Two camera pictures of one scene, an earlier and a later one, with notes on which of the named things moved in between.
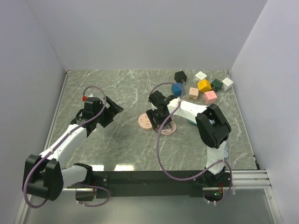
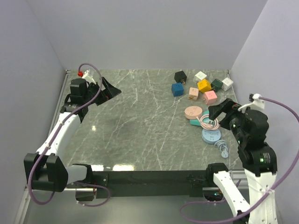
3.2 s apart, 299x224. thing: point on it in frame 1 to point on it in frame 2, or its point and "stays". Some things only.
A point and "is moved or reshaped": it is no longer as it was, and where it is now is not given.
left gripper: (111, 111) to (110, 92)
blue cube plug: (177, 88) stays
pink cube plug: (210, 97) stays
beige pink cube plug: (193, 94) stays
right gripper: (151, 115) to (226, 106)
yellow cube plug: (204, 85) stays
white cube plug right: (227, 83) stays
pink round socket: (144, 122) is moved or reshaped
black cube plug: (180, 76) stays
